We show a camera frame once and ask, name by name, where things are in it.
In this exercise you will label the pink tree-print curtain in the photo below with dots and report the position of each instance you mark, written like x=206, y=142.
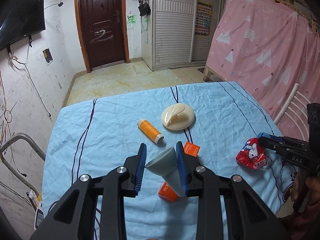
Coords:
x=266, y=47

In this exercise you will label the grey paper cone cup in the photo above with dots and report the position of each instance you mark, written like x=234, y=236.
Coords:
x=164, y=164

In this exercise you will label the orange thread spool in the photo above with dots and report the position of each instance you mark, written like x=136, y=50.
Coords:
x=150, y=131

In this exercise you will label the red snoopy snack packet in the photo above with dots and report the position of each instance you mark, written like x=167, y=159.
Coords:
x=252, y=155

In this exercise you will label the colourful wall chart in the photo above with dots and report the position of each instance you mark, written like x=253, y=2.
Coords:
x=204, y=14

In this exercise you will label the person's right hand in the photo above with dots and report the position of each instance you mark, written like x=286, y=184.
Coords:
x=312, y=183

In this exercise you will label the black wall television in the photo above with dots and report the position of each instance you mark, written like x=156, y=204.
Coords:
x=25, y=19

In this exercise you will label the dark brown door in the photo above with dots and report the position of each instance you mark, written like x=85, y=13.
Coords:
x=102, y=32

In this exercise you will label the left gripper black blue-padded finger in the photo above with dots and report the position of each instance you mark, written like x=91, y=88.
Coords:
x=248, y=217
x=73, y=216

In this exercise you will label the white louvered wardrobe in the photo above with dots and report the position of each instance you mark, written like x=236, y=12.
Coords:
x=168, y=34

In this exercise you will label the orange cardboard box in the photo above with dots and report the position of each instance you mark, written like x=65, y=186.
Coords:
x=171, y=189

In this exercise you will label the white metal chair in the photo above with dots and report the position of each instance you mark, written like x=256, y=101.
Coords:
x=295, y=109

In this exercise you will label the white power strip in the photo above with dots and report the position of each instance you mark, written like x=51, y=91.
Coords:
x=37, y=204

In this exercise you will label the cream round brush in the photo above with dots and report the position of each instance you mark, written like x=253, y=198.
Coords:
x=177, y=117

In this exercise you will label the light blue bed sheet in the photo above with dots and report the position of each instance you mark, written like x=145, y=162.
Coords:
x=96, y=136

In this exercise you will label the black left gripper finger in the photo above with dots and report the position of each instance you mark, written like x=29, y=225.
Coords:
x=272, y=145

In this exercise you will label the grey metal frame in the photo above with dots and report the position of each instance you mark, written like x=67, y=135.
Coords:
x=24, y=159

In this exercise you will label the black bag on hook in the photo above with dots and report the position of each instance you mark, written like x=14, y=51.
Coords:
x=144, y=10

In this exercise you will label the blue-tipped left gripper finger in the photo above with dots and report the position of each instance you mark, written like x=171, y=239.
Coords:
x=268, y=136

